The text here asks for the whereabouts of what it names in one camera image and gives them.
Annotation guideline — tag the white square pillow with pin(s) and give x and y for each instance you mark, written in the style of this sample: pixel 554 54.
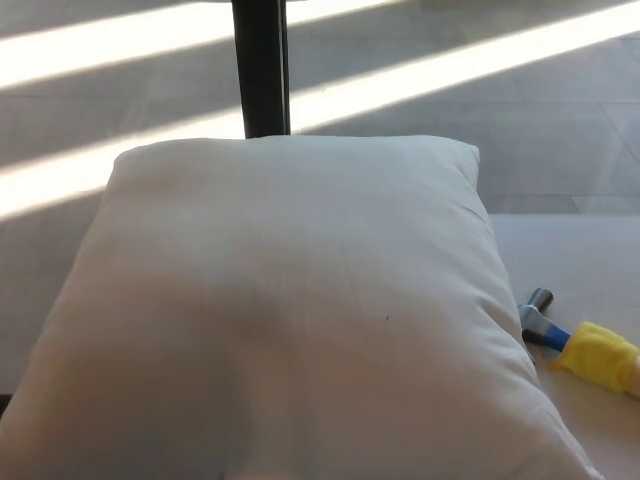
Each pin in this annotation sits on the white square pillow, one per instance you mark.
pixel 280 300

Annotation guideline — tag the yellow cloth wrap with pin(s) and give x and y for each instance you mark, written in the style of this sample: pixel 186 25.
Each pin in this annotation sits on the yellow cloth wrap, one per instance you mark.
pixel 597 352

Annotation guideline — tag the black vertical post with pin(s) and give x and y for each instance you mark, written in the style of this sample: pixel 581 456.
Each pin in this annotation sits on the black vertical post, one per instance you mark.
pixel 261 65

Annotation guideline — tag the claw hammer with blue neck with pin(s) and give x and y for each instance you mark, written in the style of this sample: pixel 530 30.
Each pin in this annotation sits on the claw hammer with blue neck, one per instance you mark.
pixel 539 317

